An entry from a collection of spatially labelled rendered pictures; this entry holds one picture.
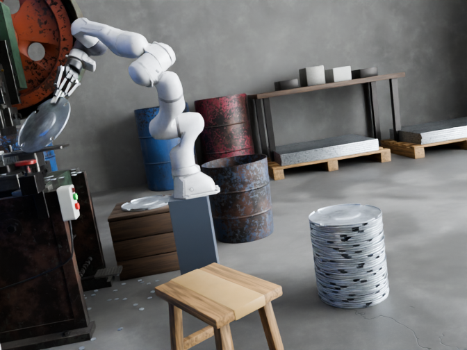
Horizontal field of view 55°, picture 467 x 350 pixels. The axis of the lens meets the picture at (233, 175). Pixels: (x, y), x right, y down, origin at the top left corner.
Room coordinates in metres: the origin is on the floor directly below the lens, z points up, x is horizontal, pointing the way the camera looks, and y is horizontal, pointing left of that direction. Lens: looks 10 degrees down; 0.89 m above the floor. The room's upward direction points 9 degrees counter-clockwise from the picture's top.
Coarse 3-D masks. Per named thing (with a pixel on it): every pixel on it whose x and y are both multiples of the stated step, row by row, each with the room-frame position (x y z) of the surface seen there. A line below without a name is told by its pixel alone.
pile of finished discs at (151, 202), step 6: (144, 198) 2.65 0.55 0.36; (150, 198) 2.62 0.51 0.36; (156, 198) 2.59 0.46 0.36; (162, 198) 2.57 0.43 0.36; (168, 198) 2.54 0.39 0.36; (126, 204) 2.54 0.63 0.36; (132, 204) 2.52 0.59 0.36; (138, 204) 2.47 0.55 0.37; (144, 204) 2.45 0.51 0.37; (150, 204) 2.45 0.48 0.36; (156, 204) 2.42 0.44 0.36; (162, 204) 2.40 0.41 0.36; (126, 210) 2.40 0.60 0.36; (132, 210) 2.38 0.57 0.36; (138, 210) 2.37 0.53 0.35
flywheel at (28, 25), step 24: (0, 0) 2.37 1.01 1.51; (24, 0) 2.38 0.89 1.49; (48, 0) 2.36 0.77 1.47; (24, 24) 2.38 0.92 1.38; (48, 24) 2.39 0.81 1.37; (24, 48) 2.38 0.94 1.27; (48, 48) 2.39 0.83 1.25; (24, 72) 2.38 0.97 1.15; (48, 72) 2.39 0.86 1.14; (24, 96) 2.34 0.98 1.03; (48, 96) 2.35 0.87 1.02
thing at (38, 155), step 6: (60, 144) 2.07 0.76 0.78; (66, 144) 2.04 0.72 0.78; (18, 150) 2.05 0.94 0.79; (42, 150) 1.95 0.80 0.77; (48, 150) 1.96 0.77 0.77; (6, 156) 1.94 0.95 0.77; (18, 156) 1.97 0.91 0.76; (24, 156) 1.97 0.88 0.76; (30, 156) 1.97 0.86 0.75; (36, 156) 1.98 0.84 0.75; (42, 156) 2.05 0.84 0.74; (36, 162) 1.97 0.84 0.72; (42, 162) 2.04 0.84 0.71; (24, 168) 1.97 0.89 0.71; (36, 168) 1.97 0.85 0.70; (42, 168) 2.02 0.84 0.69; (42, 174) 1.99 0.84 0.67
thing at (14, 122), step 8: (0, 64) 2.06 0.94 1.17; (8, 96) 2.07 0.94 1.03; (8, 104) 2.05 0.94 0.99; (0, 112) 1.94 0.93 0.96; (8, 112) 1.96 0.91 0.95; (16, 112) 2.04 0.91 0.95; (0, 120) 1.94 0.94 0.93; (8, 120) 1.96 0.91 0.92; (16, 120) 2.01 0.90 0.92; (0, 128) 1.94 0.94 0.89
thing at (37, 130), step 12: (48, 108) 2.06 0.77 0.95; (60, 108) 2.01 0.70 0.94; (36, 120) 2.05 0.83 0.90; (48, 120) 1.99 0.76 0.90; (60, 120) 1.95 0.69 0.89; (24, 132) 2.03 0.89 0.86; (36, 132) 1.98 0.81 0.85; (48, 132) 1.94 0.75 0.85; (60, 132) 1.90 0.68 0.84; (24, 144) 1.97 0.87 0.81; (36, 144) 1.93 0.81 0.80; (48, 144) 1.88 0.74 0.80
